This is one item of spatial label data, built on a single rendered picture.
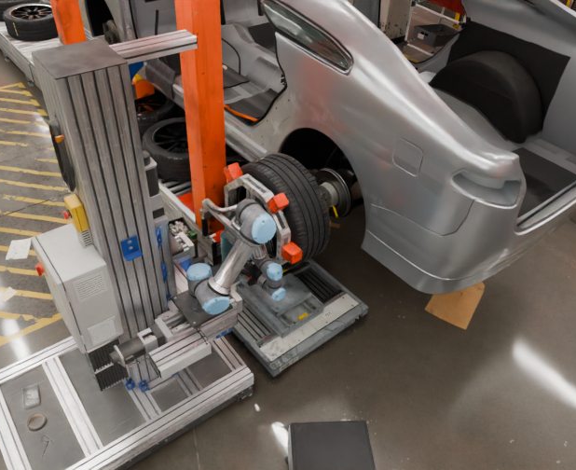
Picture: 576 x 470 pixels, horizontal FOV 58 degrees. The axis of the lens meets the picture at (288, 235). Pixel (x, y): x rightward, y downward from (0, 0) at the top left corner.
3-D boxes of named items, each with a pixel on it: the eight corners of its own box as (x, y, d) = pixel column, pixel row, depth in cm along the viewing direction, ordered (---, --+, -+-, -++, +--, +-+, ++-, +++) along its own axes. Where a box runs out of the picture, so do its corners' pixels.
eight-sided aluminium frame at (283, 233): (288, 281, 305) (293, 208, 269) (279, 285, 302) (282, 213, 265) (234, 231, 335) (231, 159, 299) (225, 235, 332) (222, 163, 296)
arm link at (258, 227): (209, 297, 250) (267, 204, 234) (223, 319, 241) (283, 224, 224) (188, 296, 242) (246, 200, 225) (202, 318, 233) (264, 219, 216)
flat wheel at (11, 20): (26, 19, 666) (21, -1, 650) (75, 24, 660) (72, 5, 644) (-4, 38, 617) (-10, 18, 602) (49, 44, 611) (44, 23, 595)
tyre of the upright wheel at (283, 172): (336, 184, 274) (259, 133, 312) (302, 200, 262) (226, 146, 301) (327, 274, 317) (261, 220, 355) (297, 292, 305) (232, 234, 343)
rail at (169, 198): (223, 255, 376) (221, 233, 361) (212, 261, 371) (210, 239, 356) (79, 116, 513) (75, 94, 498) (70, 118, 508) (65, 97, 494)
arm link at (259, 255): (224, 197, 232) (248, 263, 269) (236, 211, 225) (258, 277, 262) (246, 185, 235) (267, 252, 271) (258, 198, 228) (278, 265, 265)
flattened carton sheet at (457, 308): (488, 282, 392) (489, 279, 390) (465, 331, 356) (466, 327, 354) (449, 266, 403) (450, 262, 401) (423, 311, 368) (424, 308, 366)
